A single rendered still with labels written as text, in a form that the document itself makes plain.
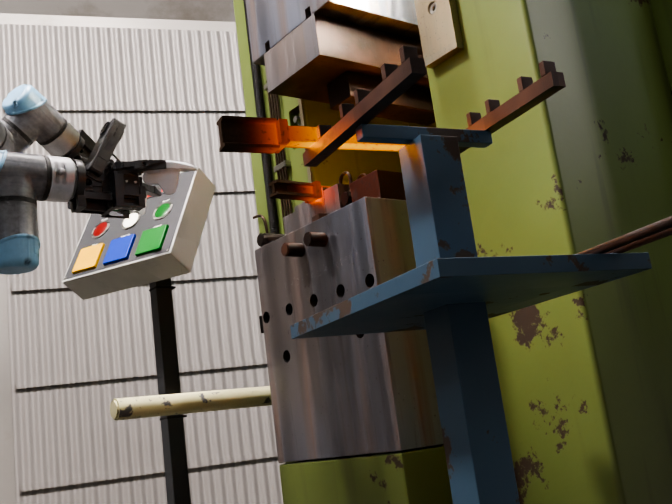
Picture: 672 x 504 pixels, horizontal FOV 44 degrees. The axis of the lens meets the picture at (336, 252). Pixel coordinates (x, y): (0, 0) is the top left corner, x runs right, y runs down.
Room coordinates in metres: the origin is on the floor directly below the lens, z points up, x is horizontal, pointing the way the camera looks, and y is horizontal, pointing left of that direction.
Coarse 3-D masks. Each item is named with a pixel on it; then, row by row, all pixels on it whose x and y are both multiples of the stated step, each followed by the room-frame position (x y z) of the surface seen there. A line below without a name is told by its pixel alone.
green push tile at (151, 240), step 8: (144, 232) 1.89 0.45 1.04; (152, 232) 1.87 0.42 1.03; (160, 232) 1.86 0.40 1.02; (144, 240) 1.87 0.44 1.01; (152, 240) 1.85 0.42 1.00; (160, 240) 1.84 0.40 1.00; (144, 248) 1.85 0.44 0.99; (152, 248) 1.84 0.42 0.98; (160, 248) 1.83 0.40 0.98; (136, 256) 1.87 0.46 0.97
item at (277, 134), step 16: (224, 128) 1.07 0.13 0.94; (240, 128) 1.08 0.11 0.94; (256, 128) 1.09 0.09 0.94; (272, 128) 1.10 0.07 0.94; (288, 128) 1.10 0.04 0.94; (304, 128) 1.11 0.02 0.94; (224, 144) 1.06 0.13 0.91; (240, 144) 1.07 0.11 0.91; (256, 144) 1.08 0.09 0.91; (272, 144) 1.09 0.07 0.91; (288, 144) 1.12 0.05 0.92; (304, 144) 1.13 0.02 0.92; (352, 144) 1.15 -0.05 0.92; (368, 144) 1.16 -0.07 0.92; (384, 144) 1.17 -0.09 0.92; (400, 144) 1.18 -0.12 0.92
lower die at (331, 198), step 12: (324, 192) 1.59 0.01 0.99; (336, 192) 1.57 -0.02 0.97; (300, 204) 1.66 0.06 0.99; (312, 204) 1.63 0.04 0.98; (324, 204) 1.60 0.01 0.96; (336, 204) 1.57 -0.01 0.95; (288, 216) 1.70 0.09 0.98; (300, 216) 1.67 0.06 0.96; (312, 216) 1.63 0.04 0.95; (288, 228) 1.70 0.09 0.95
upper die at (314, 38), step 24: (312, 24) 1.57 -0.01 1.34; (336, 24) 1.60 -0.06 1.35; (288, 48) 1.64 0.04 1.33; (312, 48) 1.58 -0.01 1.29; (336, 48) 1.59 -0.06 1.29; (360, 48) 1.63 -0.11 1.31; (384, 48) 1.67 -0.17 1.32; (288, 72) 1.65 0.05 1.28; (312, 72) 1.64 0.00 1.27; (336, 72) 1.66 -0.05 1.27; (360, 72) 1.67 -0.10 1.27; (288, 96) 1.75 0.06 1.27; (312, 96) 1.77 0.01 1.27
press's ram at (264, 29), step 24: (264, 0) 1.69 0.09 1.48; (288, 0) 1.62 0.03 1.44; (312, 0) 1.56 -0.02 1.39; (336, 0) 1.53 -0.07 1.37; (360, 0) 1.58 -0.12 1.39; (384, 0) 1.62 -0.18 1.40; (408, 0) 1.66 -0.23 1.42; (264, 24) 1.70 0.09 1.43; (288, 24) 1.63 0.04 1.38; (360, 24) 1.64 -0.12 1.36; (384, 24) 1.65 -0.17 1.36; (408, 24) 1.67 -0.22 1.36; (264, 48) 1.71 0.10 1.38
